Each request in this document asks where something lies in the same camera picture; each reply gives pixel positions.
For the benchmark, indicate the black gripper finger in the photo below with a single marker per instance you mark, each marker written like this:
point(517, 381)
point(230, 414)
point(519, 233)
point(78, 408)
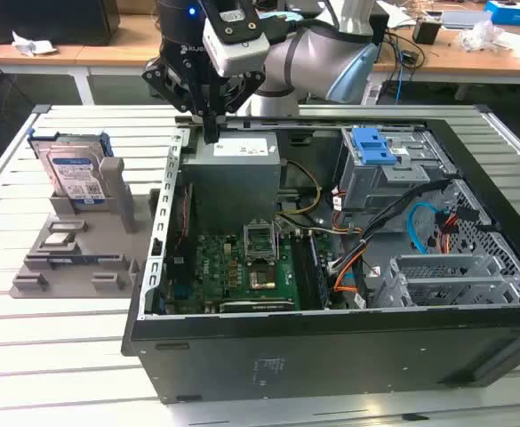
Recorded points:
point(166, 82)
point(246, 86)

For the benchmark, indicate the hard disk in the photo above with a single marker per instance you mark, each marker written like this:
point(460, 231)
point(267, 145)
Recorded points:
point(70, 169)

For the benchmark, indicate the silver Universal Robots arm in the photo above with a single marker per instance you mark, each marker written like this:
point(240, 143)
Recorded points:
point(308, 53)

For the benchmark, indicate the grey metal disk bay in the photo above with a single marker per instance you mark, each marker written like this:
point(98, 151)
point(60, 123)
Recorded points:
point(442, 280)

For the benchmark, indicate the grey power supply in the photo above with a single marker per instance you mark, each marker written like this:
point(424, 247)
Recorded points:
point(233, 187)

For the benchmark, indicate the blue plastic drive latch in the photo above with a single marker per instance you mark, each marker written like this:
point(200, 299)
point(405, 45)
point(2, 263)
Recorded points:
point(366, 147)

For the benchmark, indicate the crumpled white paper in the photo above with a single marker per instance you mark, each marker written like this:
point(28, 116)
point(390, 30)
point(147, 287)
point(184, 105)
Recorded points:
point(33, 46)

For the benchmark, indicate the black computer tower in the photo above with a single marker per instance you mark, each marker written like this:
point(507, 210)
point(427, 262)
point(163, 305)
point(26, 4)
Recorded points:
point(42, 22)

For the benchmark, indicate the black speaker box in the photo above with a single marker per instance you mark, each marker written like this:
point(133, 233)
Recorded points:
point(379, 26)

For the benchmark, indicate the grey metal drive cage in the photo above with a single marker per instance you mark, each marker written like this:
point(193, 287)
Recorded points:
point(366, 187)

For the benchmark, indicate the thin locking lever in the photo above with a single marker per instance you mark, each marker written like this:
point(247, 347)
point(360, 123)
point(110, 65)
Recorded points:
point(277, 242)

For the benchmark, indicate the white paper sheet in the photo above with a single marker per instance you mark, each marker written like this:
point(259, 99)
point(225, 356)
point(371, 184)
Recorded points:
point(395, 18)

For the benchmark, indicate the grey parts rack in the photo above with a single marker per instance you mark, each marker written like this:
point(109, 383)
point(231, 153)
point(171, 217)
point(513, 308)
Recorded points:
point(95, 240)

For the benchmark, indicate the green motherboard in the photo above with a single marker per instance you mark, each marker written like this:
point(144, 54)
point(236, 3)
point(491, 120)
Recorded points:
point(215, 267)

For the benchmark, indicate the small black box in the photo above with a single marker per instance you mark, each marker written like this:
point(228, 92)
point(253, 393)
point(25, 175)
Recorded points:
point(426, 32)

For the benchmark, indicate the silver CPU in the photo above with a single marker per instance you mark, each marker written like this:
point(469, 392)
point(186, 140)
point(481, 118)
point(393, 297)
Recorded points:
point(58, 240)

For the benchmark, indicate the CPU socket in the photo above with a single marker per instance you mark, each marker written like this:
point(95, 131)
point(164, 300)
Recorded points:
point(263, 278)

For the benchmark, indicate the black RAM slot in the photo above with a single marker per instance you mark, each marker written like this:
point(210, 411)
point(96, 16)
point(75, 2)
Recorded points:
point(304, 276)

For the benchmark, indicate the installed RAM stick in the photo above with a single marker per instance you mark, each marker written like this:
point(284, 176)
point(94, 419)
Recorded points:
point(319, 271)

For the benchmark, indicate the blue RAM stick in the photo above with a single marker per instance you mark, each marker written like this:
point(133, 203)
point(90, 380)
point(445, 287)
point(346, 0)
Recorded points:
point(75, 260)

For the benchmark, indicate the black graphics card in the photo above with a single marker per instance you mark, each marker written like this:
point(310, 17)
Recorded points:
point(255, 306)

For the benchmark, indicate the flat grey box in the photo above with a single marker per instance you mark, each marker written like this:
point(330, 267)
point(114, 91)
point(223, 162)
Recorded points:
point(464, 18)

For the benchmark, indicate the crumpled clear plastic bag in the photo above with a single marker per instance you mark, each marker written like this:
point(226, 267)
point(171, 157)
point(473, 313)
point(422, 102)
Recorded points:
point(477, 35)

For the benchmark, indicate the white box black inset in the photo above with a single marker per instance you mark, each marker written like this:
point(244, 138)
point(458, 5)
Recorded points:
point(513, 44)

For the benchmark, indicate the black PC case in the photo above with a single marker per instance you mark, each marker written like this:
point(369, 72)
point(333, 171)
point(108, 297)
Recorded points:
point(286, 356)

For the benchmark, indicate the blue cardboard box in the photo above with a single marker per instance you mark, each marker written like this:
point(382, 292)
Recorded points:
point(513, 13)

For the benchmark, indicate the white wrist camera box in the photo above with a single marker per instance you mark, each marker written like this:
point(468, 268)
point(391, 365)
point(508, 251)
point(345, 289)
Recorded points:
point(242, 55)

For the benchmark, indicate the black camera bracket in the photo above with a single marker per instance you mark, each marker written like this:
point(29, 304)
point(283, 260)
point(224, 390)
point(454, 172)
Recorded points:
point(242, 32)

